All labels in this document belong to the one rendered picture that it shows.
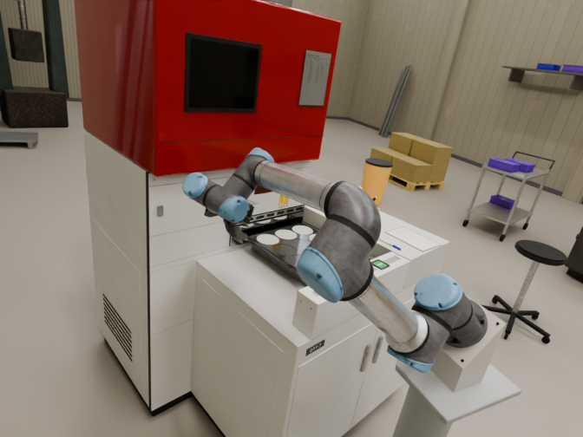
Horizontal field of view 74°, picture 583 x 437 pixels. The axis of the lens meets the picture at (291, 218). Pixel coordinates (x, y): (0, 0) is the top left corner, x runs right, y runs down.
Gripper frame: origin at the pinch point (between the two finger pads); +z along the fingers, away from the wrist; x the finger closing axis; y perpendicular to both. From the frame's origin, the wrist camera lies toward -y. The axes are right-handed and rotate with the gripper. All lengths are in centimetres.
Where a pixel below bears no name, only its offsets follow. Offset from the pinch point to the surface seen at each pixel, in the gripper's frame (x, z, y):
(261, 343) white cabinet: -39.0, 13.8, 11.5
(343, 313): -21.8, 19.1, 36.3
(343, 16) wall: 832, 704, -356
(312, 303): -21.8, 2.6, 30.9
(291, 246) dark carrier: 1.3, 34.4, 2.6
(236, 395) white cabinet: -63, 36, -4
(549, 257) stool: 56, 187, 118
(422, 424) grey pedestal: -49, 32, 66
